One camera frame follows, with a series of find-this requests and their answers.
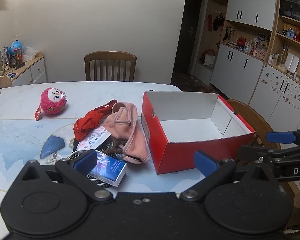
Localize white usb cable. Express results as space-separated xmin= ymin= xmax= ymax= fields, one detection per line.
xmin=65 ymin=150 xmax=108 ymax=186

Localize white sticker pack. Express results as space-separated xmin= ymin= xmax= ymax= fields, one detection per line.
xmin=76 ymin=126 xmax=111 ymax=151

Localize blue small carton box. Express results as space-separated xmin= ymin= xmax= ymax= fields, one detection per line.
xmin=88 ymin=151 xmax=127 ymax=187

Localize red cloth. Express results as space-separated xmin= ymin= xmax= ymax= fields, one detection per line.
xmin=73 ymin=99 xmax=117 ymax=141

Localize red cardboard shoe box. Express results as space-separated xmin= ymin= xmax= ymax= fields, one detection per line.
xmin=141 ymin=91 xmax=255 ymax=174

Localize pink fleece garment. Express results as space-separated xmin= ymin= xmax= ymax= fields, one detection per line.
xmin=103 ymin=102 xmax=150 ymax=164

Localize black mesh dotted fabric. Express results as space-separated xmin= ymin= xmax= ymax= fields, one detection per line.
xmin=73 ymin=137 xmax=115 ymax=155

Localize wooden chair at right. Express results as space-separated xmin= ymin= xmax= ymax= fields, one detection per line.
xmin=227 ymin=99 xmax=281 ymax=150

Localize wooden chair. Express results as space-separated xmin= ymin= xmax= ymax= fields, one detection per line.
xmin=227 ymin=99 xmax=281 ymax=150
xmin=84 ymin=50 xmax=137 ymax=82

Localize pink plush owl toy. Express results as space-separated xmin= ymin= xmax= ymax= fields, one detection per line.
xmin=34 ymin=87 xmax=68 ymax=121

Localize white wooden sideboard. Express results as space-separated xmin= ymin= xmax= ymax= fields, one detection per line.
xmin=0 ymin=52 xmax=47 ymax=88

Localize wooden chair at back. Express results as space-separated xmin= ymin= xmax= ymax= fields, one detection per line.
xmin=84 ymin=50 xmax=137 ymax=82

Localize white wall cabinet unit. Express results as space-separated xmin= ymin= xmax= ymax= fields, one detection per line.
xmin=193 ymin=0 xmax=300 ymax=131

